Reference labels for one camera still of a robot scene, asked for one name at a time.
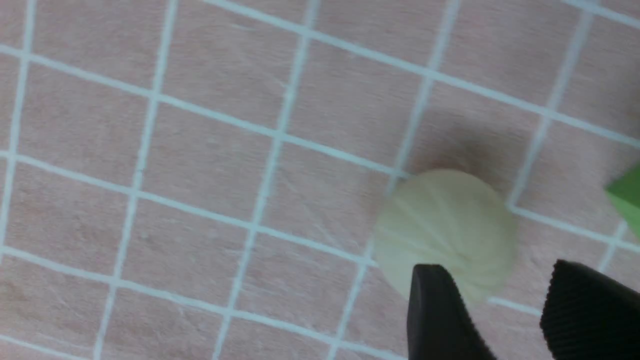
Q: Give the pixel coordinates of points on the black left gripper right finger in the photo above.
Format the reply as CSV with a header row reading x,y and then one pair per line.
x,y
589,316

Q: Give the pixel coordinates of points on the pink grid tablecloth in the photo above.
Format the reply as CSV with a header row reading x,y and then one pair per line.
x,y
199,179

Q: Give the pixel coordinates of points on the white pleated bun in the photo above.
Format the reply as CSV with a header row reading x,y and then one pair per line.
x,y
448,218

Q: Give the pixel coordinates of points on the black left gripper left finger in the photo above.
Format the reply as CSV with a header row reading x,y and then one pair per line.
x,y
439,327

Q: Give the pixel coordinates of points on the green foam cube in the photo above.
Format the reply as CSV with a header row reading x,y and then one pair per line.
x,y
624,195

